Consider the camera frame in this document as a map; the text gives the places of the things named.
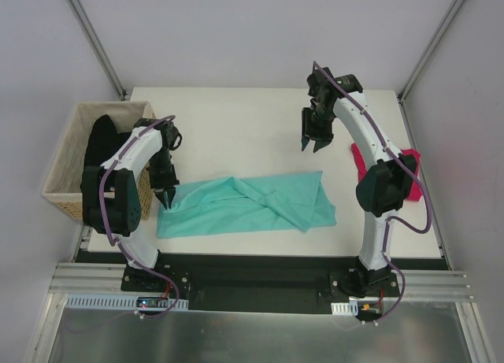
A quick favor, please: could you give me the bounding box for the teal t shirt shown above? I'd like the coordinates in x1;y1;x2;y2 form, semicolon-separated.
157;171;336;239

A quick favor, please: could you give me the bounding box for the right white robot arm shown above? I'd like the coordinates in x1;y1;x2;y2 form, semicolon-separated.
301;64;417;298

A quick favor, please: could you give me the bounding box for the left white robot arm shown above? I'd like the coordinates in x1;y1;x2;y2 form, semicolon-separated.
81;115;183;291

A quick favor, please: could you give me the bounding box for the black t shirt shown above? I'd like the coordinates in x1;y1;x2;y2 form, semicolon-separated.
83;115;131;167

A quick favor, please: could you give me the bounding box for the wicker laundry basket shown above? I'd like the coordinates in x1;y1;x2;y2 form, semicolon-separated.
42;101;155;221

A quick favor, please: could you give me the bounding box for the folded pink t shirt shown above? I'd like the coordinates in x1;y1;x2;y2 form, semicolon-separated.
350;143;422;202

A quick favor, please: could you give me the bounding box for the left slotted cable duct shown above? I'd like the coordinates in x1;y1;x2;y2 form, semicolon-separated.
66;294;189;312

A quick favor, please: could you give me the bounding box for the slotted cable duct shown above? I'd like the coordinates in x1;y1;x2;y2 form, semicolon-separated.
66;294;189;312
331;300;358;317

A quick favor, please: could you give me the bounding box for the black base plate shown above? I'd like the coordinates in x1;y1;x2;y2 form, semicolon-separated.
120;254;401;313

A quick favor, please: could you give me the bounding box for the right slotted cable duct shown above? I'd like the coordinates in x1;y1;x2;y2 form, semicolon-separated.
331;300;358;317

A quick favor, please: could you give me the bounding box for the aluminium rail frame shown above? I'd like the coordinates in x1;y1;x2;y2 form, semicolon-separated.
49;217;473;301

